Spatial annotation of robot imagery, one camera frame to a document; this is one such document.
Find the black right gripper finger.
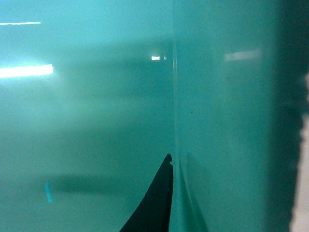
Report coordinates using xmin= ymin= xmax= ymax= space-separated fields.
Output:
xmin=120 ymin=154 xmax=173 ymax=232

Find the teal plastic bin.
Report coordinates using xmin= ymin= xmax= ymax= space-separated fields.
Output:
xmin=0 ymin=0 xmax=309 ymax=232

